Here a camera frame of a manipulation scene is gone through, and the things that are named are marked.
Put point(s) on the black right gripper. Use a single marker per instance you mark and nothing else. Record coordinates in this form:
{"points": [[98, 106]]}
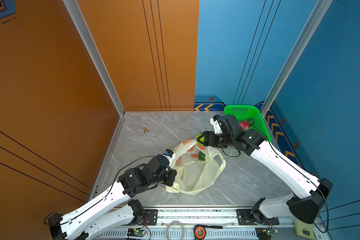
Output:
{"points": [[208, 138]]}

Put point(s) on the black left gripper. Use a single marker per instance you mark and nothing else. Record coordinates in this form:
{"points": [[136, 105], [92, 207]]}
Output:
{"points": [[172, 173]]}

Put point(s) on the green lime fruit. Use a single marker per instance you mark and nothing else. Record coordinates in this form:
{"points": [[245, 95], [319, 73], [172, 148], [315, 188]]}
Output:
{"points": [[201, 139]]}

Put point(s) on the yellowish translucent plastic bag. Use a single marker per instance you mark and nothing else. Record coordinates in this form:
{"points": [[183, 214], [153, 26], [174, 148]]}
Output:
{"points": [[197, 166]]}

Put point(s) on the pink dragon fruit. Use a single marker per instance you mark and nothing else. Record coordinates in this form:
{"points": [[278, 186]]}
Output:
{"points": [[245, 125]]}

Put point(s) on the green plastic mesh basket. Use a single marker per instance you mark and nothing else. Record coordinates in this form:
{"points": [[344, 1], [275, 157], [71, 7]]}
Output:
{"points": [[244, 112]]}

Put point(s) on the green avocado fruit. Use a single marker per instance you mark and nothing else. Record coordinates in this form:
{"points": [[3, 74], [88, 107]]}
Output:
{"points": [[250, 121]]}

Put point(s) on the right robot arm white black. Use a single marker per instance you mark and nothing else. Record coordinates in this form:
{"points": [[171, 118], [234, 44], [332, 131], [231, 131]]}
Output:
{"points": [[309, 192]]}

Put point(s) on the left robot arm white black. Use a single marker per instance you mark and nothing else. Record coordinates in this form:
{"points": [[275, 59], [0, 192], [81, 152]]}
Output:
{"points": [[115, 206]]}

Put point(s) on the green circuit board left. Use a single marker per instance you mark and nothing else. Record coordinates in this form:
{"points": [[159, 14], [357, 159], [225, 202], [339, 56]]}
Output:
{"points": [[136, 234]]}

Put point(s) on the green circuit board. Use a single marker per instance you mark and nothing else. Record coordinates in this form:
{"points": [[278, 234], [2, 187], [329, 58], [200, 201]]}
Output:
{"points": [[136, 234], [266, 234]]}

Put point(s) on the orange black tape measure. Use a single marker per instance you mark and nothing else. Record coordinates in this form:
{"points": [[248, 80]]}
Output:
{"points": [[200, 231]]}

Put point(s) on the green circuit board right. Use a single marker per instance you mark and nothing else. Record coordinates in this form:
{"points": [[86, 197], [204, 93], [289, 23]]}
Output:
{"points": [[266, 234]]}

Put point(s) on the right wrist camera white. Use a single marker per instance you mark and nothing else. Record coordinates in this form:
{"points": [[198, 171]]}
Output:
{"points": [[214, 122]]}

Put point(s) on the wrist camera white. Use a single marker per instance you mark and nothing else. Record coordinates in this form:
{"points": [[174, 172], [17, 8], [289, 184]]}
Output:
{"points": [[171, 156], [214, 122]]}

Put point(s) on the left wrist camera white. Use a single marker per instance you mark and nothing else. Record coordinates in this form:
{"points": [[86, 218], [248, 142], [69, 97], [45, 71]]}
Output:
{"points": [[171, 156]]}

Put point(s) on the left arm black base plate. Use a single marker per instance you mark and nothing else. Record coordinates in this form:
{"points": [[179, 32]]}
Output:
{"points": [[149, 218]]}

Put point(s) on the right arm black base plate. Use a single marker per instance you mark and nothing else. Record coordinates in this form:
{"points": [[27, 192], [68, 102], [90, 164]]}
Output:
{"points": [[249, 217]]}

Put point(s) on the light green switch box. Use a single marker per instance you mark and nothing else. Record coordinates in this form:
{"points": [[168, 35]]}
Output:
{"points": [[304, 230]]}

